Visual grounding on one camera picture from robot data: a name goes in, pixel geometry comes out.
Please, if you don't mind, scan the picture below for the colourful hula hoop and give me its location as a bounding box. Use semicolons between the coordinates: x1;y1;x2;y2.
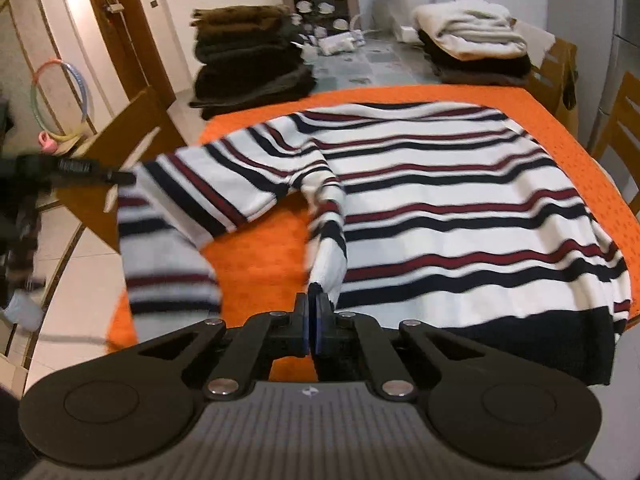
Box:
30;58;96;144

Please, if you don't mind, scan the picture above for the stack of dark folded clothes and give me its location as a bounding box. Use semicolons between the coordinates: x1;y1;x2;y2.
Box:
189;5;317;121

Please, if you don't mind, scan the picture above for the wooden chair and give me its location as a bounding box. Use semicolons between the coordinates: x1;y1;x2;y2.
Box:
55;85;187;252
590;72;640;203

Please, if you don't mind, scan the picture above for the cream folded garment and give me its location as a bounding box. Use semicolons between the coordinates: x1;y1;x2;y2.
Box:
412;0;528;61

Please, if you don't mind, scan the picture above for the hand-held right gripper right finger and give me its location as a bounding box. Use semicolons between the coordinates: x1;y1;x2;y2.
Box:
310;292;493;402

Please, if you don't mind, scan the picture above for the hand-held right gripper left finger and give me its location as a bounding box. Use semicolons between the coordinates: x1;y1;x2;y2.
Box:
137;292;311;402

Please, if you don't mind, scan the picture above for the grey-brown folded garment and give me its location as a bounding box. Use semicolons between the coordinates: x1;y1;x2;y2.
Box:
435;67;531;87

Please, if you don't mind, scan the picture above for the silver refrigerator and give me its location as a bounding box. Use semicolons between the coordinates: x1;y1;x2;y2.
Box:
587;0;640;147

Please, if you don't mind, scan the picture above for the orange patterned mat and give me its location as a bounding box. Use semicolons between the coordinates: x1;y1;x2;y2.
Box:
107;84;640;386

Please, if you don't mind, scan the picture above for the cardboard box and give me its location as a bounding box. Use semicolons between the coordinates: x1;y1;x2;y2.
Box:
517;20;579;137

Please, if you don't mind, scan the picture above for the brown wooden door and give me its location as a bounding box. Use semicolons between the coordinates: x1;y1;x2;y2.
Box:
80;0;176;107

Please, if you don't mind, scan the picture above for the striped knit sweater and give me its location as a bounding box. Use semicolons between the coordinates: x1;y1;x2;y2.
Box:
117;101;632;386

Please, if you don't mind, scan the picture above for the black folded garment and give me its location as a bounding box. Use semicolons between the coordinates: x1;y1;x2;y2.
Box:
417;30;532;79

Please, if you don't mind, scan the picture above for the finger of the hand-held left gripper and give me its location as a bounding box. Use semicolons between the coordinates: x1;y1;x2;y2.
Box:
55;158;137;186

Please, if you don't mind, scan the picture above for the plastic-covered appliance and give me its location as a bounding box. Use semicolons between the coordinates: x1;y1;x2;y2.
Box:
375;0;452;43

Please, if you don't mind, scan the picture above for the white power strip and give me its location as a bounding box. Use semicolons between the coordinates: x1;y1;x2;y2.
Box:
319;32;359;56

